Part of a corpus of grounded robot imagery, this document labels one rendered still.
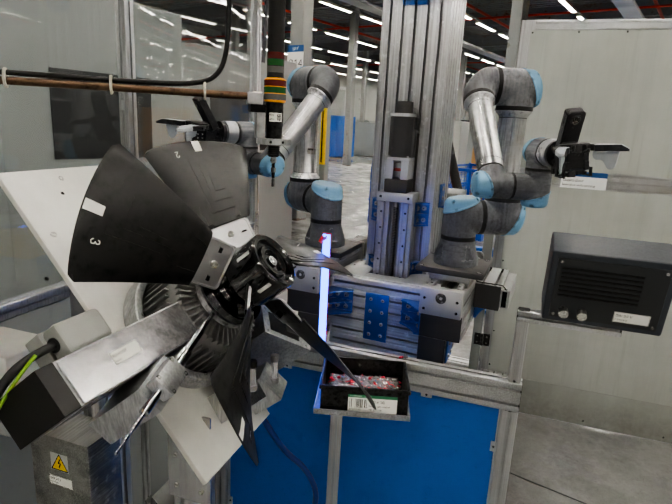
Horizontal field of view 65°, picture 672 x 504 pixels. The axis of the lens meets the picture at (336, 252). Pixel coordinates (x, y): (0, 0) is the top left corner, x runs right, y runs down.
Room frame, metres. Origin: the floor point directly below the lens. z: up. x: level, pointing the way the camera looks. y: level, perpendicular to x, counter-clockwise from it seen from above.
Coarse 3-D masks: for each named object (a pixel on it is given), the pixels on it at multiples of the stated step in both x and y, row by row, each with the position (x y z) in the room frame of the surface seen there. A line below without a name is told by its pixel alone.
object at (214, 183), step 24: (168, 144) 1.15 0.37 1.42; (216, 144) 1.21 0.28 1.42; (168, 168) 1.11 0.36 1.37; (192, 168) 1.13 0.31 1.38; (216, 168) 1.14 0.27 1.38; (240, 168) 1.17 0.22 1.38; (192, 192) 1.09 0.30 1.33; (216, 192) 1.09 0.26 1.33; (240, 192) 1.11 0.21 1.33; (216, 216) 1.06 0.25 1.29; (240, 216) 1.06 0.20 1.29
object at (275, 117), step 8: (272, 104) 1.07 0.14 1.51; (280, 104) 1.07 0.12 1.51; (272, 112) 1.07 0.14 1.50; (280, 112) 1.07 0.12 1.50; (272, 120) 1.07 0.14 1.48; (280, 120) 1.07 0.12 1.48; (272, 128) 1.07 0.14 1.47; (280, 128) 1.08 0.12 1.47; (272, 136) 1.07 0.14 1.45; (280, 136) 1.08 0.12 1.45; (272, 152) 1.07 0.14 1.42
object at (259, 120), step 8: (248, 96) 1.06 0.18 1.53; (256, 96) 1.06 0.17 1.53; (256, 104) 1.06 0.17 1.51; (256, 112) 1.06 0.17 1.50; (264, 112) 1.06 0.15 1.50; (256, 120) 1.06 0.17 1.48; (264, 120) 1.06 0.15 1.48; (256, 128) 1.06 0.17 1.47; (264, 128) 1.06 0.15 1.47; (256, 136) 1.06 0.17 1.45; (264, 136) 1.07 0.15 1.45; (264, 144) 1.06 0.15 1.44; (272, 144) 1.05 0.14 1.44; (280, 144) 1.05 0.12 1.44; (288, 144) 1.07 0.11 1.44
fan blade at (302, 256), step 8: (280, 240) 1.31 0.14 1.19; (288, 240) 1.32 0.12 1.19; (288, 248) 1.25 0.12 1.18; (296, 248) 1.27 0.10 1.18; (304, 248) 1.29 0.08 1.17; (312, 248) 1.33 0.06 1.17; (296, 256) 1.17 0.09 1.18; (304, 256) 1.19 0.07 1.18; (312, 256) 1.22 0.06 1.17; (320, 256) 1.27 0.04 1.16; (296, 264) 1.10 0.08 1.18; (304, 264) 1.11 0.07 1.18; (312, 264) 1.14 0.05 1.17; (320, 264) 1.17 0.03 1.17; (328, 264) 1.22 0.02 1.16; (336, 264) 1.26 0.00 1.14; (344, 272) 1.23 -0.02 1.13
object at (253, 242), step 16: (256, 240) 0.97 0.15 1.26; (272, 240) 1.02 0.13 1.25; (256, 256) 0.93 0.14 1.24; (288, 256) 1.03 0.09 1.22; (240, 272) 0.94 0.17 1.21; (256, 272) 0.92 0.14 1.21; (272, 272) 0.95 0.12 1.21; (288, 272) 1.00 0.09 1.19; (208, 288) 0.95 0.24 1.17; (224, 288) 0.96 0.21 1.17; (240, 288) 0.94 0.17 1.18; (256, 288) 0.93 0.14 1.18; (272, 288) 0.94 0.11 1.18; (224, 304) 0.94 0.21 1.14; (240, 304) 0.97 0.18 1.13; (256, 304) 0.96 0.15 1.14; (240, 320) 0.95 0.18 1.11
